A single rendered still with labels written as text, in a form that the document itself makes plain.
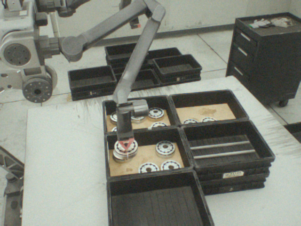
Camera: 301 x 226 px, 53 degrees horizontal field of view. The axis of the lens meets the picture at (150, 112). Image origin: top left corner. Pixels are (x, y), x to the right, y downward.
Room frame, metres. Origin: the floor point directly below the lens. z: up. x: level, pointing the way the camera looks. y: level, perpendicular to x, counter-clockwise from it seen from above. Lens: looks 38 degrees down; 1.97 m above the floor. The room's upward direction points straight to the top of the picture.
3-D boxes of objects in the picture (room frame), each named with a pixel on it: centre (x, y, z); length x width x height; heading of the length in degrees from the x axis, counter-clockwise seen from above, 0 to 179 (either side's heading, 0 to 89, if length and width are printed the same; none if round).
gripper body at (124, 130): (0.95, 0.11, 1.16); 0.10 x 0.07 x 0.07; 10
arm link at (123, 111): (0.95, 0.10, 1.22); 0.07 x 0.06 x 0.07; 106
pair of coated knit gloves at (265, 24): (2.78, -1.04, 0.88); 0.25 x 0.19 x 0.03; 106
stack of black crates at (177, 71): (2.52, -0.25, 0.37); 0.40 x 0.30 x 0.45; 106
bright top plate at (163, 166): (0.99, -0.10, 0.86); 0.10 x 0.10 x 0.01
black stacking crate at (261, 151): (1.10, -0.37, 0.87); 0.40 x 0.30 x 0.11; 99
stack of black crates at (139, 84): (2.41, 0.14, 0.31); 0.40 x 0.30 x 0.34; 106
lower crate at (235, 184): (1.10, -0.37, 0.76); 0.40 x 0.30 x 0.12; 99
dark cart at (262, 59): (2.74, -1.17, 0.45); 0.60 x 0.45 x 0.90; 106
